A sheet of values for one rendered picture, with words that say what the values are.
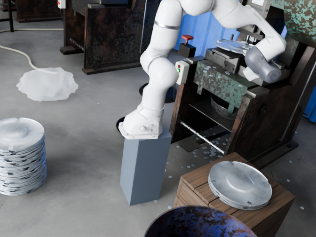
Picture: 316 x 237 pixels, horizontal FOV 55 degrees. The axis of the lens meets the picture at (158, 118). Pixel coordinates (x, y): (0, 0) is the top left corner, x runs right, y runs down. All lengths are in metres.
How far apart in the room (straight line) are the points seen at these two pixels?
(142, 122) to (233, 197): 0.53
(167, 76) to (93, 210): 0.84
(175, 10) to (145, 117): 0.50
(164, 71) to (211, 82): 0.68
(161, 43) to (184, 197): 0.72
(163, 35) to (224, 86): 0.69
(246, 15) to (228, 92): 0.63
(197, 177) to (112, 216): 0.52
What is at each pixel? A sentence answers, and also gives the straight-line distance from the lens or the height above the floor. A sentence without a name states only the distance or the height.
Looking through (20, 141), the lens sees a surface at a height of 0.31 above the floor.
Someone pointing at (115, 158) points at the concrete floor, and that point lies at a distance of 2.05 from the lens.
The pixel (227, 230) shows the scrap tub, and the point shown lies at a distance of 1.24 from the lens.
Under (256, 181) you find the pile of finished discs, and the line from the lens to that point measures 1.55.
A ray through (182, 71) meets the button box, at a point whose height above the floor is 0.58.
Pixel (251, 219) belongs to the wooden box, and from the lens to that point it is 1.40.
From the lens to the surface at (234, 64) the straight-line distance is 1.89.
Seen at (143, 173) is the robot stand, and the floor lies 0.23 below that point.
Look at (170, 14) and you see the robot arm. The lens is 1.29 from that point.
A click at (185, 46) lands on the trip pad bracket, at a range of 2.02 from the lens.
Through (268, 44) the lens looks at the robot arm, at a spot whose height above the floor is 0.96.
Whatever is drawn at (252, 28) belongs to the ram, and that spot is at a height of 0.92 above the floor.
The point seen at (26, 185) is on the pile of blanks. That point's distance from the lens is 1.81.
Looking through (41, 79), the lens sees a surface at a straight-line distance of 2.61.
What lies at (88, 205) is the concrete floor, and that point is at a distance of 1.76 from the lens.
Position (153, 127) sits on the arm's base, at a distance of 1.48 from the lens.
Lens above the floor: 1.32
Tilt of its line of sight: 32 degrees down
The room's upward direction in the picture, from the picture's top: 10 degrees clockwise
